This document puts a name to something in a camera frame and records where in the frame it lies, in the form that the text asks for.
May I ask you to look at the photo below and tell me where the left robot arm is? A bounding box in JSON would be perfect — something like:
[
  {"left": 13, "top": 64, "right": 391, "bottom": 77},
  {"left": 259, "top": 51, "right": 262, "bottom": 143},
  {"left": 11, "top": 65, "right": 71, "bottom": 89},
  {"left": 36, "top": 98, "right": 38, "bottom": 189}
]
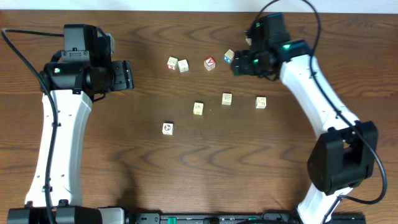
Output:
[{"left": 7, "top": 24, "right": 135, "bottom": 223}]

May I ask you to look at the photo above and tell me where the blue X block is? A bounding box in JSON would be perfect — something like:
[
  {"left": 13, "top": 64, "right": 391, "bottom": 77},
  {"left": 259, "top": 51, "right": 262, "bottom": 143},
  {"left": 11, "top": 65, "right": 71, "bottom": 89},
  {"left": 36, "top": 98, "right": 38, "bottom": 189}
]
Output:
[{"left": 224, "top": 49, "right": 234, "bottom": 63}]

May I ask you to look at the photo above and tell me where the yellow-edged wooden block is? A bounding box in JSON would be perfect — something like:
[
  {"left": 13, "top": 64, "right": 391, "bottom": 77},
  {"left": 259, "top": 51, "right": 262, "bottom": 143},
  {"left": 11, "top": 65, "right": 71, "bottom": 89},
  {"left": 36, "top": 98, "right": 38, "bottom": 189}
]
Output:
[{"left": 193, "top": 102, "right": 204, "bottom": 115}]

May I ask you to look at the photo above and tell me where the blue J block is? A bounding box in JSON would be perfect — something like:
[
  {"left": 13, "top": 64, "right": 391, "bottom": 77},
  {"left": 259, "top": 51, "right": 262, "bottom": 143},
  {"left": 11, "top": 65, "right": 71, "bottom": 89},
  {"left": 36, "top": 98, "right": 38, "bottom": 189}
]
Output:
[{"left": 177, "top": 59, "right": 189, "bottom": 73}]

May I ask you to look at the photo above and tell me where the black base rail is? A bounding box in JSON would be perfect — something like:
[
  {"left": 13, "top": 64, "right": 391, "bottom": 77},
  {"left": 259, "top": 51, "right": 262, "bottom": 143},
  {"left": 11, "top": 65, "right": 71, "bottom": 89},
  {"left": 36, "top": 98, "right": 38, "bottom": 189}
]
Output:
[{"left": 124, "top": 212, "right": 368, "bottom": 224}]

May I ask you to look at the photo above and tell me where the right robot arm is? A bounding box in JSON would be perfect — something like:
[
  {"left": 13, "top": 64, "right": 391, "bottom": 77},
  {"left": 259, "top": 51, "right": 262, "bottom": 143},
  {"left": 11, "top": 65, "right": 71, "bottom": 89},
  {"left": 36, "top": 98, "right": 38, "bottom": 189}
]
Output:
[{"left": 231, "top": 13, "right": 378, "bottom": 223}]

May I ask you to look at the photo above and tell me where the red 3 block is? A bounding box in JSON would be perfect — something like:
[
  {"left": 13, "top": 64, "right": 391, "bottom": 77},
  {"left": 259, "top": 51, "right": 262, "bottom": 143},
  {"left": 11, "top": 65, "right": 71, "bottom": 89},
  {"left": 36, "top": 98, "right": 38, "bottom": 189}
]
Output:
[{"left": 167, "top": 57, "right": 178, "bottom": 70}]

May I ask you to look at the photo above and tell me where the wooden 8 block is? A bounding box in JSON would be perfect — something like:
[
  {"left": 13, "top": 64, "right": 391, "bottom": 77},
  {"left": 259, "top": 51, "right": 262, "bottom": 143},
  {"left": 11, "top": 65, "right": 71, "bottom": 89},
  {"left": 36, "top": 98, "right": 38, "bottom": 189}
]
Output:
[{"left": 255, "top": 96, "right": 267, "bottom": 109}]

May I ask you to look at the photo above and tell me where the soccer ball block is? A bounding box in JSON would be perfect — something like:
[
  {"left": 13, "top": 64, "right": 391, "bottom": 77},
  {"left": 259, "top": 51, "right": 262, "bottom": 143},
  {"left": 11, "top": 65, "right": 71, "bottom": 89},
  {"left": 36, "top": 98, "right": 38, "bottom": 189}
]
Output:
[{"left": 162, "top": 123, "right": 174, "bottom": 135}]

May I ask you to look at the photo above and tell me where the red A block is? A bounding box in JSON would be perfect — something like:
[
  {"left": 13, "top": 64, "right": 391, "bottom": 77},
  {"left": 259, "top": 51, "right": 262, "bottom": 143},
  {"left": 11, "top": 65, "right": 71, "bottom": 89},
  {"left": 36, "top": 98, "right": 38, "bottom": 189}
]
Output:
[{"left": 204, "top": 57, "right": 216, "bottom": 71}]

